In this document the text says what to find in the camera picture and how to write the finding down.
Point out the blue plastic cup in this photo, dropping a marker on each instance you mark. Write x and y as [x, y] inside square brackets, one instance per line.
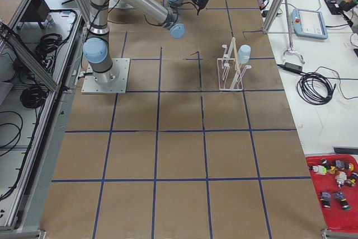
[244, 53]

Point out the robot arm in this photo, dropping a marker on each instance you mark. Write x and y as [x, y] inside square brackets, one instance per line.
[96, 47]

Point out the metal reacher grabber stick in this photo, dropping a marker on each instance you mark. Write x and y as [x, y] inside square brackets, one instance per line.
[290, 50]

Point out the teach pendant tablet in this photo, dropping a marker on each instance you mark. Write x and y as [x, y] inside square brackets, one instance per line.
[309, 24]

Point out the black power adapter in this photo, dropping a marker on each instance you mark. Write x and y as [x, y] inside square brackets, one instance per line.
[293, 68]

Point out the red parts tray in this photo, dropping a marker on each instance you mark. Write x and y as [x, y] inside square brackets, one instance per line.
[335, 181]

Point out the white wire cup rack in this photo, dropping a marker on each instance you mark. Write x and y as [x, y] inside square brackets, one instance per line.
[230, 72]

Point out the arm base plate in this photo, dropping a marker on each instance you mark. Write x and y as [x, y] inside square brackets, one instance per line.
[113, 81]

